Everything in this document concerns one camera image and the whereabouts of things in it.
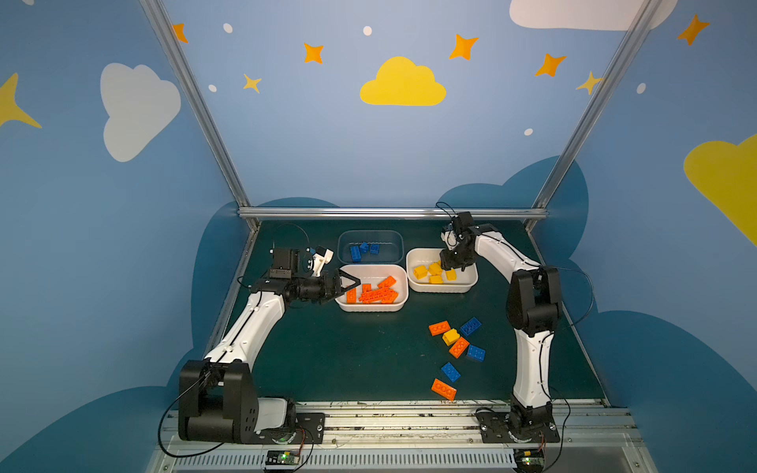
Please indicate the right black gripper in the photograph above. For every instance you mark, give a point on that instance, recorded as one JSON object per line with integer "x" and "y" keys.
{"x": 453, "y": 256}

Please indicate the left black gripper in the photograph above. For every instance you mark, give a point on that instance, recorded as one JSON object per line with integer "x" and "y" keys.
{"x": 325, "y": 285}

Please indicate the orange lego chassis piece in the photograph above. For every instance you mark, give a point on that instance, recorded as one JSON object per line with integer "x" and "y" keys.
{"x": 386, "y": 296}

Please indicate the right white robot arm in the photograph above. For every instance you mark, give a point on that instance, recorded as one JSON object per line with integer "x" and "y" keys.
{"x": 533, "y": 311}

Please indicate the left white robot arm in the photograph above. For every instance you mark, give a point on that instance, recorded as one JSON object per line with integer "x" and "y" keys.
{"x": 218, "y": 400}

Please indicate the white container right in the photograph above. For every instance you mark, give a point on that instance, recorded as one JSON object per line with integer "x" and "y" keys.
{"x": 466, "y": 279}

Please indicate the white container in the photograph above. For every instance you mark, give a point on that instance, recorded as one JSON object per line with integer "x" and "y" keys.
{"x": 466, "y": 279}
{"x": 374, "y": 274}

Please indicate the white container left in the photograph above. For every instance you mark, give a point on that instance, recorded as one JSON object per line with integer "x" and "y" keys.
{"x": 374, "y": 274}

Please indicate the clear plastic container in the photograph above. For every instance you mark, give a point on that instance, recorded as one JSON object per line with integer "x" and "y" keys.
{"x": 391, "y": 243}

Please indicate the left circuit board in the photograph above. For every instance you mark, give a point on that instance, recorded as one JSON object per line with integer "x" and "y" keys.
{"x": 281, "y": 460}

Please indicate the circuit board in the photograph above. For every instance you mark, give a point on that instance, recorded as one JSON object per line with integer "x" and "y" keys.
{"x": 529, "y": 461}
{"x": 281, "y": 460}

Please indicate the right circuit board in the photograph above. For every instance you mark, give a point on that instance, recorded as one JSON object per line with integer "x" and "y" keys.
{"x": 529, "y": 461}

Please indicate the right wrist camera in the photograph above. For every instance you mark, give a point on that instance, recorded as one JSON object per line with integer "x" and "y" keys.
{"x": 449, "y": 238}

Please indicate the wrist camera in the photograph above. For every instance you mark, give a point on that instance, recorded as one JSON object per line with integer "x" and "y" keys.
{"x": 320, "y": 257}
{"x": 449, "y": 238}

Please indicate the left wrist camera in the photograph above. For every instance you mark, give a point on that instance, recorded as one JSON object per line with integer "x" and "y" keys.
{"x": 320, "y": 257}

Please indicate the aluminium frame back bar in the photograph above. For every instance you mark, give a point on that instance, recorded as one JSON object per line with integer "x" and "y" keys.
{"x": 435, "y": 213}

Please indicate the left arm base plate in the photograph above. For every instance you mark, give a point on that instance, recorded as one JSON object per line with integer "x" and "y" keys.
{"x": 307, "y": 428}

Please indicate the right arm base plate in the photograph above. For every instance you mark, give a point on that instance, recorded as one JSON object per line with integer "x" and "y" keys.
{"x": 494, "y": 427}

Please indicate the aluminium front rail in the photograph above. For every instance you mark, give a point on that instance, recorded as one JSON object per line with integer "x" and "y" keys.
{"x": 424, "y": 436}

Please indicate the aluminium frame right post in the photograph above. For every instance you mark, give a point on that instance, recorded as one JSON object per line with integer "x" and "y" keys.
{"x": 630, "y": 45}

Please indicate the aluminium frame post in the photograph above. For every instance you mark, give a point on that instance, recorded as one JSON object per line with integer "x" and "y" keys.
{"x": 630, "y": 45}
{"x": 159, "y": 19}

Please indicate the aluminium frame left post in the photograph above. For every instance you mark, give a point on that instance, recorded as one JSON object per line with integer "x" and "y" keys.
{"x": 159, "y": 19}

